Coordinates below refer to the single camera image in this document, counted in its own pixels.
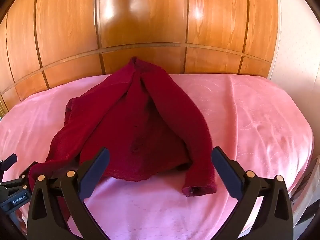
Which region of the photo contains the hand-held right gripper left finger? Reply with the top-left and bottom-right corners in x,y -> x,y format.
27,147 -> 111,240

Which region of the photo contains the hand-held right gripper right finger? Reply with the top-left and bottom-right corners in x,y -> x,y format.
211,147 -> 294,240

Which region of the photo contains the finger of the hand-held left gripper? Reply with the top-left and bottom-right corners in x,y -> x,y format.
0,161 -> 38,189
0,153 -> 18,175

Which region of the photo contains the dark red knitted cardigan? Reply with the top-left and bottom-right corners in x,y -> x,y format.
28,56 -> 218,197

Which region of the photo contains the pink bed sheet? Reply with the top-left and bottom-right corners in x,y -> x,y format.
0,74 -> 315,240

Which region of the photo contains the wooden panelled headboard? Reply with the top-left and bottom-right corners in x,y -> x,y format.
0,0 -> 279,117

